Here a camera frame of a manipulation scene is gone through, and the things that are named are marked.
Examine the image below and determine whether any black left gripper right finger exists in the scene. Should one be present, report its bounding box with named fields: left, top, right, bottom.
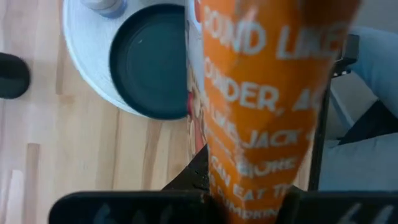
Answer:
left=275, top=185, right=307, bottom=224

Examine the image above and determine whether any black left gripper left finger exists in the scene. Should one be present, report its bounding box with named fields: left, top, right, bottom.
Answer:
left=161, top=144, right=224, bottom=224

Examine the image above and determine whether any orange pumpkin cereal bag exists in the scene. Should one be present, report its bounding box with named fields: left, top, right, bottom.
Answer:
left=185, top=0, right=363, bottom=224

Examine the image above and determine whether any dark green plate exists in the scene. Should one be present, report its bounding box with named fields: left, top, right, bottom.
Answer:
left=109, top=3, right=189, bottom=121

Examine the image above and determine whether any clear glass with white filling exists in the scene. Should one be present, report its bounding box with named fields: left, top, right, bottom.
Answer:
left=81, top=0, right=128, bottom=19

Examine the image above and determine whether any large white plate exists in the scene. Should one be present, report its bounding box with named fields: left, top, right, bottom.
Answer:
left=62, top=0, right=189, bottom=118

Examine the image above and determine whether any person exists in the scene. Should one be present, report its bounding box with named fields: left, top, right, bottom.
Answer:
left=318, top=26, right=398, bottom=191

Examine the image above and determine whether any black aluminium table frame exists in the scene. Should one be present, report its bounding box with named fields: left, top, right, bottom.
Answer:
left=307, top=34, right=361, bottom=191

